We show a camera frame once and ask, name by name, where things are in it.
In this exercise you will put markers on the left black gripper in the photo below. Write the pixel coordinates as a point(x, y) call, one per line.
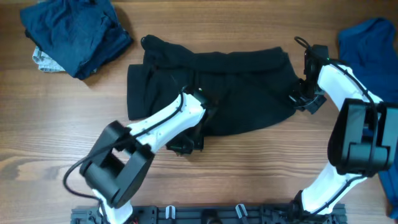
point(186, 147)

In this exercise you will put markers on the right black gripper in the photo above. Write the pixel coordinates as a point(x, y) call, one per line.
point(311, 107)

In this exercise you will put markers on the black polo shirt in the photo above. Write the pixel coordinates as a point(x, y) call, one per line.
point(251, 89)

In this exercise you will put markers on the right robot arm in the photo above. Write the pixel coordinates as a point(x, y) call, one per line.
point(363, 141)

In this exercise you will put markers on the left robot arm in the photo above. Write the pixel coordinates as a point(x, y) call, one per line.
point(120, 159)

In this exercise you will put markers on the bright blue shirt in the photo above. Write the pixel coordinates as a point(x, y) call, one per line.
point(368, 50)

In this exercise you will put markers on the folded dark blue garment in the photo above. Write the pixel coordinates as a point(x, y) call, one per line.
point(79, 35)

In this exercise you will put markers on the white patterned folded cloth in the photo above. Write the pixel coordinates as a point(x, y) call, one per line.
point(45, 62)

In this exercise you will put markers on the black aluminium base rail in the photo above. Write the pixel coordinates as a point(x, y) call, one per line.
point(265, 214)

